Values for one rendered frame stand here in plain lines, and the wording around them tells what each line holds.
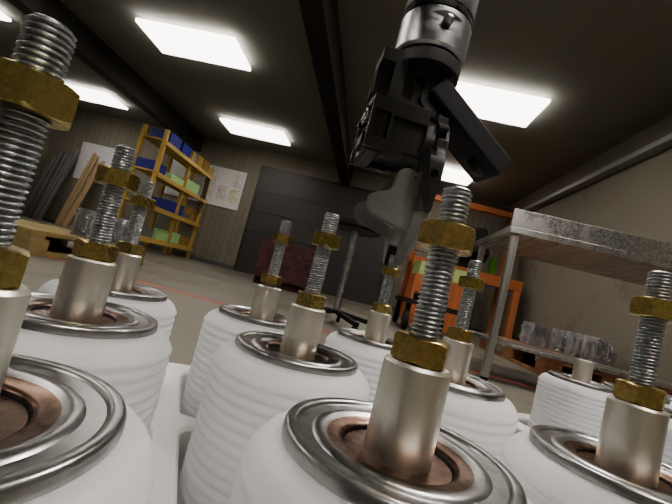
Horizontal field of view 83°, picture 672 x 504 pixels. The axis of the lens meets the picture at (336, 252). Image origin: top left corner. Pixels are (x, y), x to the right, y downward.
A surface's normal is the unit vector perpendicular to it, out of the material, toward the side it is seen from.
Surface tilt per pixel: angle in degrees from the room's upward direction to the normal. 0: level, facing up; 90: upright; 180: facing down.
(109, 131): 90
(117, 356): 57
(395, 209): 85
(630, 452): 90
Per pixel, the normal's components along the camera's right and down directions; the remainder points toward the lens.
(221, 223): -0.07, -0.10
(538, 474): -0.65, -0.74
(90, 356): 0.72, -0.42
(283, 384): 0.13, -0.59
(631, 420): -0.63, -0.22
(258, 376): -0.11, -0.65
